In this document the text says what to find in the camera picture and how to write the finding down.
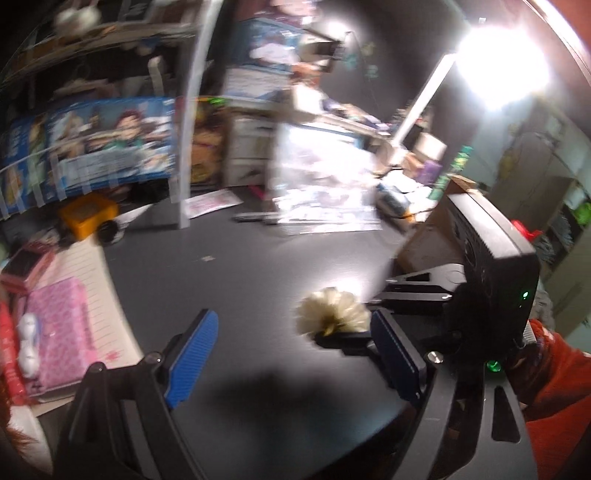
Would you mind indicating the white desk lamp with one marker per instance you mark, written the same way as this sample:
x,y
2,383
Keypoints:
x,y
498,69

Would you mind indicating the green bottle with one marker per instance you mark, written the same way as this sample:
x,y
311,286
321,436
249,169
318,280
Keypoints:
x,y
461,159

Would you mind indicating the blue character box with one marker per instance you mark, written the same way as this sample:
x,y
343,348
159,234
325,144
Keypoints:
x,y
268,44

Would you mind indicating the lined notepad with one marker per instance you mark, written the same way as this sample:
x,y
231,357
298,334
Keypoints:
x,y
106,286

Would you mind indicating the white plush pompoms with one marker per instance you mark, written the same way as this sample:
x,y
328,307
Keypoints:
x,y
76,14

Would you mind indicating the white drawer unit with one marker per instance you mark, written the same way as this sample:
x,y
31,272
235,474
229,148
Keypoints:
x,y
244,147

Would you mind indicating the black pen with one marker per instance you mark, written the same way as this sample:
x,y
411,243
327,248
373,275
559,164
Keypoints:
x,y
251,217

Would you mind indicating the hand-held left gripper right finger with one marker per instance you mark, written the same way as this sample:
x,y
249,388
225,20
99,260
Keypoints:
x,y
397,355

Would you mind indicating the pink patterned pouch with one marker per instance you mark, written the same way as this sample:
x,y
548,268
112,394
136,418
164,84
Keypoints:
x,y
60,323

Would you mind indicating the small pink packet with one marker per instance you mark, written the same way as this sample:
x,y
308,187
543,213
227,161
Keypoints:
x,y
210,203

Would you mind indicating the orange hair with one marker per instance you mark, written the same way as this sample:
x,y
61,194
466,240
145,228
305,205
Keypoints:
x,y
16,436

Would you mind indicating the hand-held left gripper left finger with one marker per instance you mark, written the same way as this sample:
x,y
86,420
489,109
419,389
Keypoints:
x,y
191,360

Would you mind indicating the pink flat box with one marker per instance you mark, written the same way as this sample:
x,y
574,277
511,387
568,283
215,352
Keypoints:
x,y
27,267

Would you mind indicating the black round lid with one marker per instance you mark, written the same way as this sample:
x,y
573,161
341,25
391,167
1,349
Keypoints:
x,y
110,232

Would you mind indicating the cream fluffy pompom charm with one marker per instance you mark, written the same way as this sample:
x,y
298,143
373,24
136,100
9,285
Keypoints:
x,y
332,316

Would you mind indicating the person's right forearm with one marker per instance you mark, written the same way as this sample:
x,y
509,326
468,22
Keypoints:
x,y
558,387

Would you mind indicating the beige storage cabinet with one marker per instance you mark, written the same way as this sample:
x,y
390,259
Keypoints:
x,y
554,184

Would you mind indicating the white contact lens case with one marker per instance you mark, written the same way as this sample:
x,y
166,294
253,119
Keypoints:
x,y
28,344

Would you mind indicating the anime printed box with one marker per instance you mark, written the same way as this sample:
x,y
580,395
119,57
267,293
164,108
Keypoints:
x,y
111,143

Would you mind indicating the orange box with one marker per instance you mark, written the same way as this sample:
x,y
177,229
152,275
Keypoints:
x,y
87,214

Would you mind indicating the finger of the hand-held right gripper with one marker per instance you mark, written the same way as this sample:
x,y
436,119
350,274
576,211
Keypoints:
x,y
415,288
344,344

